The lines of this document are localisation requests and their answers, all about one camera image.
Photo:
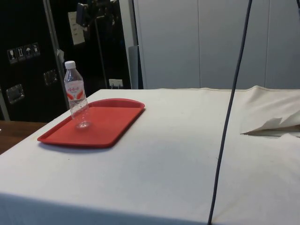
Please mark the clear plastic bottle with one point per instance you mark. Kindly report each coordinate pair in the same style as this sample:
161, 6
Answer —
75, 93

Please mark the red tray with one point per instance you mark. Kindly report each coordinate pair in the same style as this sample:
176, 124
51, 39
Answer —
110, 126

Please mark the pale lockers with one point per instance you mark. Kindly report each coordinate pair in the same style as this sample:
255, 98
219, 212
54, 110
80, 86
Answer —
211, 47

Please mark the black cabinet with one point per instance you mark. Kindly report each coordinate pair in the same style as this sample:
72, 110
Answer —
28, 93

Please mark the camera stand with thin pole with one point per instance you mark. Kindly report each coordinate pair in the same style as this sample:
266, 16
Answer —
82, 14

